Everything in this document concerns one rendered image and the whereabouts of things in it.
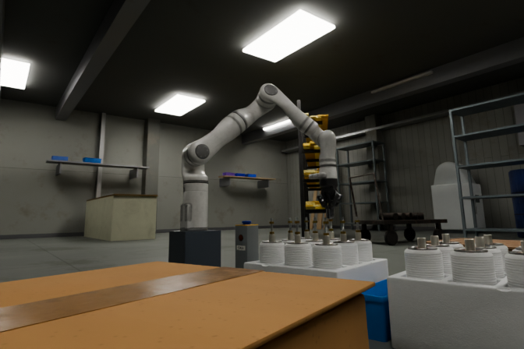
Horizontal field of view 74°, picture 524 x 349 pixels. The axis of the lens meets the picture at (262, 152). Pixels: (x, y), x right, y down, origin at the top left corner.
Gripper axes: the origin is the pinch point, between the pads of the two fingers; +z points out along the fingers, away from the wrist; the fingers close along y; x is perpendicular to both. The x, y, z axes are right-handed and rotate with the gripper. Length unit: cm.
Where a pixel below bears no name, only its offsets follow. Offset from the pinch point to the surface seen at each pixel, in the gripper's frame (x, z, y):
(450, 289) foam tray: 17, 19, -57
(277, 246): 26.7, 11.7, 0.6
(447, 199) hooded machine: -529, -26, 238
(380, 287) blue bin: 0.7, 25.4, -23.3
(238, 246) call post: 29.8, 12.8, 23.0
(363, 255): -0.9, 15.6, -15.4
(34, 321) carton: 103, 6, -85
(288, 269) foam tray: 29.7, 18.2, -9.4
